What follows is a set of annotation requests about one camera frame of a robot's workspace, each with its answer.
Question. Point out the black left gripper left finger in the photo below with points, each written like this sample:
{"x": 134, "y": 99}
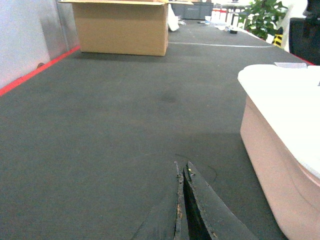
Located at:
{"x": 164, "y": 221}

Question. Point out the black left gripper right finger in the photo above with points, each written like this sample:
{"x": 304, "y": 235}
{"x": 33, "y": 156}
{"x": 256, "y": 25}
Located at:
{"x": 208, "y": 218}

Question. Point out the pink plastic storage box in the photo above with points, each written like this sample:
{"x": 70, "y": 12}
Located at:
{"x": 292, "y": 191}

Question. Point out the cardboard box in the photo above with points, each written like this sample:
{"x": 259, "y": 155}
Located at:
{"x": 126, "y": 27}

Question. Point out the dark grey table mat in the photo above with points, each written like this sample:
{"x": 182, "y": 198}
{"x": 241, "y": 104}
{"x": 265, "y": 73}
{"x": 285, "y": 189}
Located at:
{"x": 88, "y": 146}

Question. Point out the yellow black striped bollard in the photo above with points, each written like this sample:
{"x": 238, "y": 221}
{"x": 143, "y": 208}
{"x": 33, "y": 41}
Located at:
{"x": 278, "y": 37}

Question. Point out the white paper cup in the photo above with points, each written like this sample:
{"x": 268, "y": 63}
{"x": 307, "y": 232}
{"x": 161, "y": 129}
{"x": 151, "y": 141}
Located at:
{"x": 207, "y": 20}

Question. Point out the potted green plant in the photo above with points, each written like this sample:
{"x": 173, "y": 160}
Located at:
{"x": 262, "y": 17}

